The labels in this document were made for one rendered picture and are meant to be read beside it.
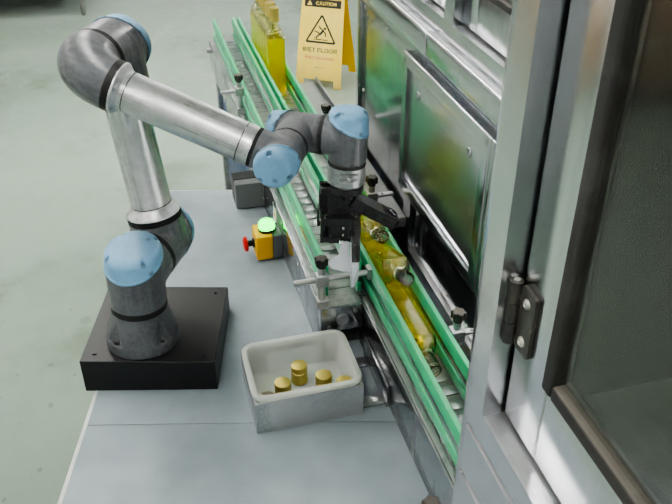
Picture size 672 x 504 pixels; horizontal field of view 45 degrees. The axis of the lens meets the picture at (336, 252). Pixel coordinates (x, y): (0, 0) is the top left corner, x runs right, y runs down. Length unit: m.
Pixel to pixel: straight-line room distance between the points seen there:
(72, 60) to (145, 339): 0.57
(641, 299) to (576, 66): 0.15
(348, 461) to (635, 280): 1.14
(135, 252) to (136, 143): 0.22
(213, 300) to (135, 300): 0.27
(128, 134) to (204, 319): 0.45
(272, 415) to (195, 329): 0.29
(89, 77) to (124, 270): 0.38
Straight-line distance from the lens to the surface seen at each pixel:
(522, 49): 0.56
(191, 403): 1.72
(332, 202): 1.58
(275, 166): 1.40
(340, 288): 1.78
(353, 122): 1.50
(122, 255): 1.64
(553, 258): 0.59
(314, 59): 5.13
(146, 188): 1.70
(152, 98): 1.46
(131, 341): 1.70
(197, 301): 1.87
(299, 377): 1.69
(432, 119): 1.73
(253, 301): 1.97
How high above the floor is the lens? 1.93
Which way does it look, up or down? 34 degrees down
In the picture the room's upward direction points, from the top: straight up
